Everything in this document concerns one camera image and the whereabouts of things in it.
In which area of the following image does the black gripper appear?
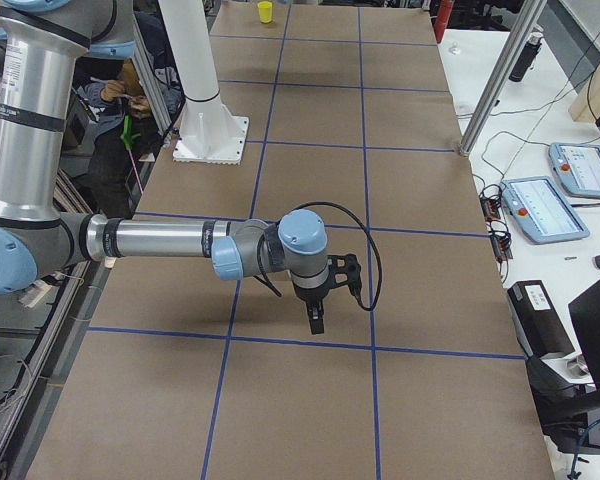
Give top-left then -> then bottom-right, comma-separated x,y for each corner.
291,275 -> 336,334

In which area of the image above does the yellow plastic cup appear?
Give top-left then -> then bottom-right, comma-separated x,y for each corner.
257,0 -> 273,24

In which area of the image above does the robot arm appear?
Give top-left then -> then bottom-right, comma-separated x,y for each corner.
0,1 -> 335,334

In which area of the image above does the black box with label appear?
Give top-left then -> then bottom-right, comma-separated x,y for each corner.
507,280 -> 575,359

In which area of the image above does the near teach pendant tablet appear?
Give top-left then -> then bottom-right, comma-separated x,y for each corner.
501,176 -> 590,244

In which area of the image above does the teach pendant tablet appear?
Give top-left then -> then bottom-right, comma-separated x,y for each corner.
549,143 -> 600,199
501,176 -> 590,244

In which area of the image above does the seated person in dark jacket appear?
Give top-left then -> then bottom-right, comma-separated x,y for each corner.
72,12 -> 184,216

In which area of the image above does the far teach pendant tablet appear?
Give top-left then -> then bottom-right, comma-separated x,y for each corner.
549,143 -> 600,199

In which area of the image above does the red cylinder bottle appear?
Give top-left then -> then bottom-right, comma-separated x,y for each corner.
433,0 -> 455,44

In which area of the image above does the black bottle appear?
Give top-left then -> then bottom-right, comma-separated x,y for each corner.
508,32 -> 543,82

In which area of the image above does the black wrist camera on gripper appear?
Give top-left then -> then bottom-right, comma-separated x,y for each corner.
327,253 -> 362,300

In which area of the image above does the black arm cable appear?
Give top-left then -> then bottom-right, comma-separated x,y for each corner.
257,201 -> 383,313

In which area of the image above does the white camera pillar stand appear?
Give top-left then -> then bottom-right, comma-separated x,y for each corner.
159,0 -> 249,165

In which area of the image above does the aluminium frame post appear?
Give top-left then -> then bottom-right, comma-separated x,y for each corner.
458,0 -> 547,157

